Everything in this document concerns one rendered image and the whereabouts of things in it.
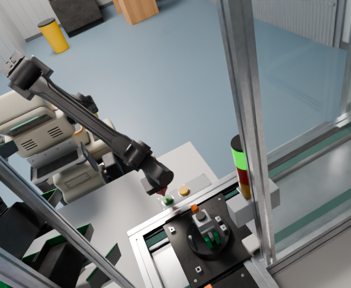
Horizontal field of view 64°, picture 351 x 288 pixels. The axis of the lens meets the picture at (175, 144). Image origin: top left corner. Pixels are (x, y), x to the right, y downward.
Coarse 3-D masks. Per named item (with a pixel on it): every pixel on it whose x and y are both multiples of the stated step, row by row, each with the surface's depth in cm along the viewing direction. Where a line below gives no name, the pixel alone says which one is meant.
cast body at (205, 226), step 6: (204, 210) 83; (192, 216) 83; (198, 216) 82; (204, 216) 81; (198, 222) 81; (204, 222) 81; (210, 222) 81; (198, 228) 84; (204, 228) 82; (210, 228) 82; (204, 234) 82; (210, 234) 82
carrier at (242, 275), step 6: (240, 270) 80; (246, 270) 79; (228, 276) 80; (234, 276) 79; (240, 276) 79; (246, 276) 78; (222, 282) 79; (228, 282) 78; (234, 282) 78; (240, 282) 77; (246, 282) 77; (252, 282) 77
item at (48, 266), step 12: (84, 228) 76; (48, 240) 76; (60, 240) 77; (48, 252) 74; (60, 252) 57; (72, 252) 61; (36, 264) 68; (48, 264) 69; (60, 264) 55; (72, 264) 59; (48, 276) 64; (60, 276) 54; (72, 276) 58
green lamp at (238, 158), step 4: (232, 152) 54; (236, 152) 53; (236, 156) 53; (240, 156) 53; (236, 160) 54; (240, 160) 53; (244, 160) 53; (236, 164) 56; (240, 164) 54; (244, 164) 54; (240, 168) 55; (244, 168) 55
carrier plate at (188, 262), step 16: (208, 208) 97; (224, 208) 95; (176, 224) 96; (176, 240) 92; (240, 240) 86; (176, 256) 88; (192, 256) 87; (224, 256) 84; (240, 256) 82; (192, 272) 83; (208, 272) 82; (224, 272) 81
